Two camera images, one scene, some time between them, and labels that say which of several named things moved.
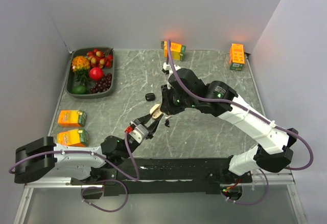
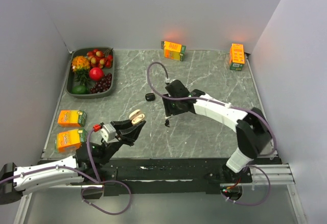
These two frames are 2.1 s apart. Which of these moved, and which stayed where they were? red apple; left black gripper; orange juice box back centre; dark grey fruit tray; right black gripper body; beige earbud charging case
Moved: beige earbud charging case; left black gripper
Stayed: orange juice box back centre; dark grey fruit tray; red apple; right black gripper body
